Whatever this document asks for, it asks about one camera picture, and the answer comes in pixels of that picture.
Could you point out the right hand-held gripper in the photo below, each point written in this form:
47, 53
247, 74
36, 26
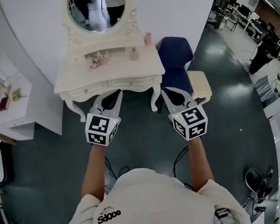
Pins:
191, 124

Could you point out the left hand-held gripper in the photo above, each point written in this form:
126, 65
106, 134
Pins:
97, 127

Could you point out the small brown capped bottle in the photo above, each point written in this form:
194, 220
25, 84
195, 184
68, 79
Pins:
133, 54

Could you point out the person's left forearm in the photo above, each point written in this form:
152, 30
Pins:
94, 170

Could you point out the person's right forearm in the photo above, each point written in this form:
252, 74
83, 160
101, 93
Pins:
199, 162

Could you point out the white dressing table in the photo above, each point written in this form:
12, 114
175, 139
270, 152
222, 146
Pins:
117, 72

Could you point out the cream upholstered stool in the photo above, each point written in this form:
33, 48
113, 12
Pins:
199, 83

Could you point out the dark blue chair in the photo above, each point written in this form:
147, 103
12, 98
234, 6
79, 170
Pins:
174, 60

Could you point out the pale pink flower bouquet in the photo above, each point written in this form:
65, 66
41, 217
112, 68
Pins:
98, 60

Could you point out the pink ceramic vase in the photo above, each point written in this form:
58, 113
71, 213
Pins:
148, 39

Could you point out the grey-blue pleated cover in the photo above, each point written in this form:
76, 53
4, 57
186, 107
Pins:
266, 89

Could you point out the oval white-framed mirror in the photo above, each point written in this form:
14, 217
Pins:
94, 18

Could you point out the small green white flower sprig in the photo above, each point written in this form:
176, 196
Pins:
16, 94

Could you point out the white low cabinet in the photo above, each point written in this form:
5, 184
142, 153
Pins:
10, 119

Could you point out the dark red box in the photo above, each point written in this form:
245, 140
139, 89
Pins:
3, 103

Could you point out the person's white printed shirt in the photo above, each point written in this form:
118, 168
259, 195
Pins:
149, 205

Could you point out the row of white office desks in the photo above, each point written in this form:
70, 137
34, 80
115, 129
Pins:
243, 16

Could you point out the black office chair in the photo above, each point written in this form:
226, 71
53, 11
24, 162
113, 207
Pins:
254, 179

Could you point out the wooden plank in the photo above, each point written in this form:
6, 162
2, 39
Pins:
2, 138

